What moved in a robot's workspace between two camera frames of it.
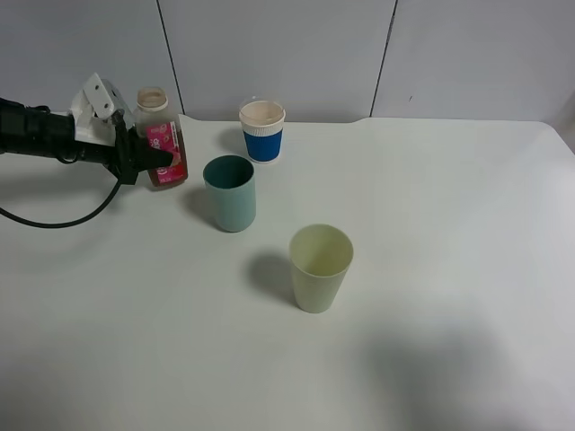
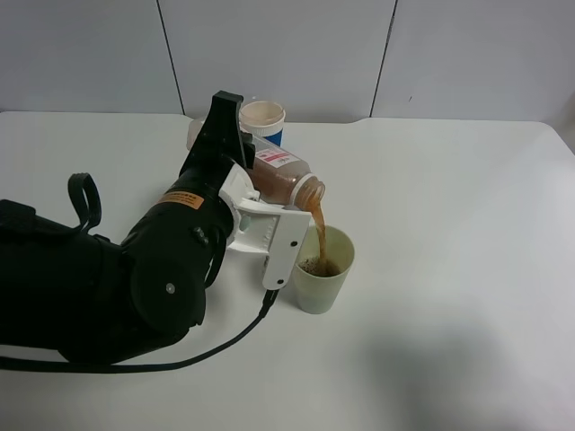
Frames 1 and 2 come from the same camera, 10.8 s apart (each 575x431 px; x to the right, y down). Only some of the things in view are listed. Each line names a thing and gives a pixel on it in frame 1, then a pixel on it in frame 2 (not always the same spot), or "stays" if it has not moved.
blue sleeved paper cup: x=262 y=123 stays
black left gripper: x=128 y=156 → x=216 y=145
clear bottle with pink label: x=159 y=124 → x=278 y=175
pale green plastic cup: x=321 y=257 stays
